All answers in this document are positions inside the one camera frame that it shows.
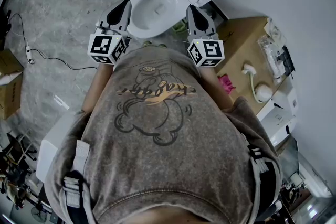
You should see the white power strip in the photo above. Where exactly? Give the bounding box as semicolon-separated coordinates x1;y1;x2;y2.
25;45;35;66

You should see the pink cloth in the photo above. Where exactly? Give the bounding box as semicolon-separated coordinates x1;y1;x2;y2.
217;74;236;95

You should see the person's left forearm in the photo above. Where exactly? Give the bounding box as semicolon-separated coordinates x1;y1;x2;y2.
80;62;114;114

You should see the person's shoe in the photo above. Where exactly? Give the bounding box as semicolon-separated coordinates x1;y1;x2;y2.
142;40;168;48

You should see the person's right forearm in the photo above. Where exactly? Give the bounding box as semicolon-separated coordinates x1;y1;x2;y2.
200;67;235;111

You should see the black cable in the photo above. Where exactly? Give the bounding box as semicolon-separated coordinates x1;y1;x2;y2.
8;13;98;72

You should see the right backpack strap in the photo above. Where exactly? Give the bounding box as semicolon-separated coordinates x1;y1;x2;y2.
246;145;271;187

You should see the backpack strap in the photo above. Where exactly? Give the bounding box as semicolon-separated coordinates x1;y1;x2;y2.
61;138;91;224
246;145;271;187

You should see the clear plastic parts bag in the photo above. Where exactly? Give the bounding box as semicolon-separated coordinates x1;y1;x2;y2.
256;17;289;85

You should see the small cardboard box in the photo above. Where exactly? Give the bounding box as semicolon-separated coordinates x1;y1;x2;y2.
0;49;25;121

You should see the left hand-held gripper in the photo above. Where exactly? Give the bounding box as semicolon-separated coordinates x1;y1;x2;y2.
87;0;132;65

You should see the left backpack strap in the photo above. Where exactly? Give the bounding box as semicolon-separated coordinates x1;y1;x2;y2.
61;138;91;224

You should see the black bracket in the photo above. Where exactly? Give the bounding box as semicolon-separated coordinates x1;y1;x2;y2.
275;45;297;80

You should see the white carton box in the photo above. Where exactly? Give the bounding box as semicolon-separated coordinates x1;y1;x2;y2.
255;87;299;140

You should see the white brush green handle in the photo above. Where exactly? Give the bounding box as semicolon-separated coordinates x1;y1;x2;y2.
240;63;273;103

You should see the white open toilet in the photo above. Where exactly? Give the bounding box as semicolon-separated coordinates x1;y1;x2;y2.
127;0;211;39

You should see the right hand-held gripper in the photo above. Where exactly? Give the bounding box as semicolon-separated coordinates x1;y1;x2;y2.
185;4;226;68

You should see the person's grey printed shirt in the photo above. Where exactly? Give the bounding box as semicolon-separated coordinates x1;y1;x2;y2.
44;47;284;224

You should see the large cardboard box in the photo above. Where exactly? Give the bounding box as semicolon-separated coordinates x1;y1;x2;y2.
214;16;290;116

